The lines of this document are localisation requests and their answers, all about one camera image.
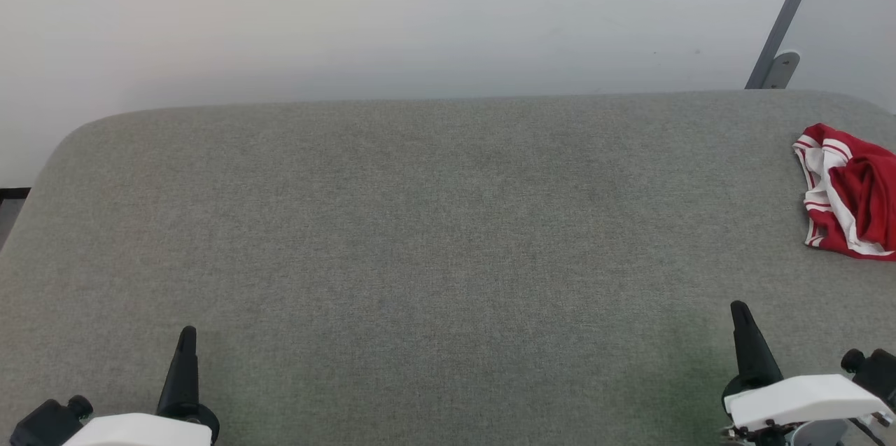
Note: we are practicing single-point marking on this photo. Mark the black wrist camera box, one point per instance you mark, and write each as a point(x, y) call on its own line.
point(878, 372)
point(45, 425)

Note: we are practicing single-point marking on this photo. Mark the black skirting strip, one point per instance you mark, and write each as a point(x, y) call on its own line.
point(14, 192)

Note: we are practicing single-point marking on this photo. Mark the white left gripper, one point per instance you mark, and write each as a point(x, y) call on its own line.
point(140, 432)

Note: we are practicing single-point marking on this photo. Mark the grey metal pole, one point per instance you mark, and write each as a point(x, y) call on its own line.
point(789, 12)

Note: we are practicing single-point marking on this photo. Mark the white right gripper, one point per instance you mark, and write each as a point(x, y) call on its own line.
point(805, 400)

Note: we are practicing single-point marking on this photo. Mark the red and white basketball jersey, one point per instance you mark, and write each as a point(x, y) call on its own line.
point(864, 187)

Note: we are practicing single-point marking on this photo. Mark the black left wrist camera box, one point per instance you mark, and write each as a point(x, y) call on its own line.
point(45, 425)

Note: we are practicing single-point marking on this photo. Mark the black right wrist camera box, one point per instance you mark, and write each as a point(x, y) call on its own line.
point(878, 372)

